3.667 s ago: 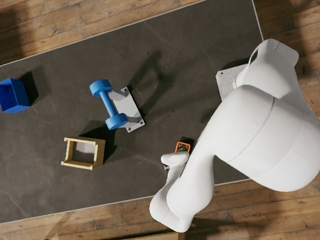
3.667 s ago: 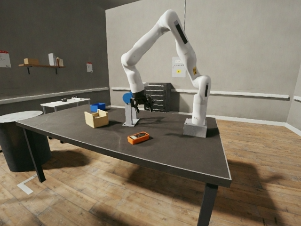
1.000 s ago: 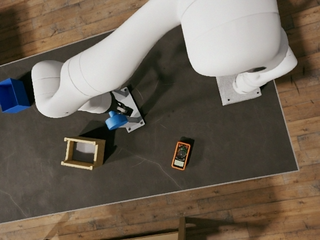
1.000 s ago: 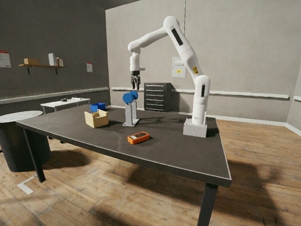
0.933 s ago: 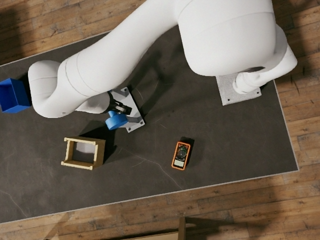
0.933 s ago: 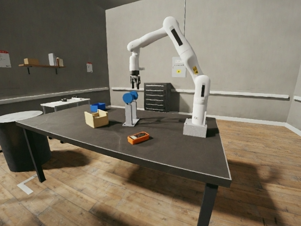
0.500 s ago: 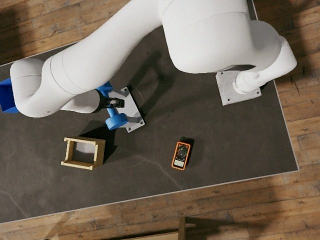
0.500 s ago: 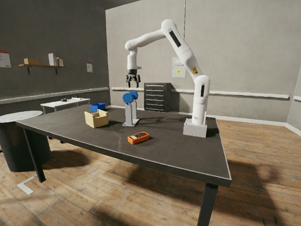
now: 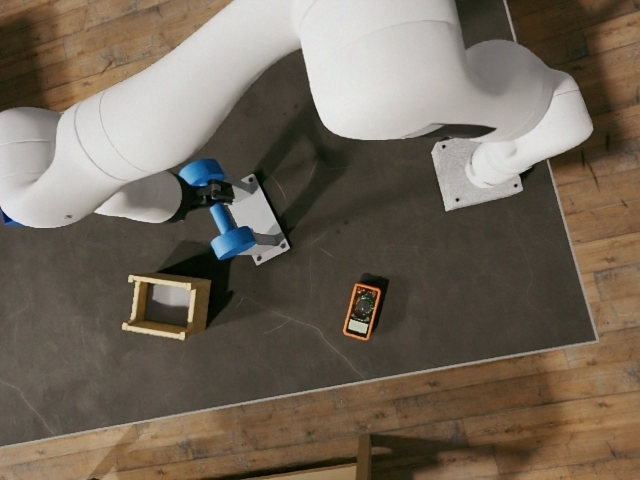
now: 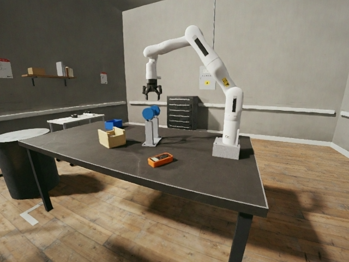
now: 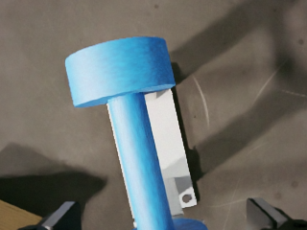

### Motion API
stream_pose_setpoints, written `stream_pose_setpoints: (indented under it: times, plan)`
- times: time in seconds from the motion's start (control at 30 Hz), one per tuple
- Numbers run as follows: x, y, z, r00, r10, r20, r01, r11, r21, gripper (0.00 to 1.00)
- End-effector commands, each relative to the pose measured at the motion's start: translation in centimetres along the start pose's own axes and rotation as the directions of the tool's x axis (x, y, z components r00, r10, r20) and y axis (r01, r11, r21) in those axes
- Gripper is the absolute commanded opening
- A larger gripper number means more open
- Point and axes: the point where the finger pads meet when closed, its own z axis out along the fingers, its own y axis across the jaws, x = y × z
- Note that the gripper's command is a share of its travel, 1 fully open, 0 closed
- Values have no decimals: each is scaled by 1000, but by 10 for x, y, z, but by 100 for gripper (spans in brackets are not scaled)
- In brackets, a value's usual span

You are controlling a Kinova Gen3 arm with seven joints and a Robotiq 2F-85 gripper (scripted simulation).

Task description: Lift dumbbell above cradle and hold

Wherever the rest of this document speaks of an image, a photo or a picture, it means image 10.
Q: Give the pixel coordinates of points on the white bolted cradle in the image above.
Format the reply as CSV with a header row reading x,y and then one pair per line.
x,y
152,132

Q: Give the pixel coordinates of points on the small open wooden crate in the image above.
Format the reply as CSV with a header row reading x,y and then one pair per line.
x,y
113,138

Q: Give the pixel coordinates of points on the orange digital multimeter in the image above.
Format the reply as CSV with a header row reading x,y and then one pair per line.
x,y
160,160

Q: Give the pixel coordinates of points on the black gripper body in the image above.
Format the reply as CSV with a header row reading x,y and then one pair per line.
x,y
151,83

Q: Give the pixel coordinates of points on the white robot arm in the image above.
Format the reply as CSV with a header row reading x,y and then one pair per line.
x,y
215,66

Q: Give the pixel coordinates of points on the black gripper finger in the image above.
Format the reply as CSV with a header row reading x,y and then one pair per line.
x,y
145,92
158,92

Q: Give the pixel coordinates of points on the blue open bin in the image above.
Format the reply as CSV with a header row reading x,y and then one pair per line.
x,y
116,123

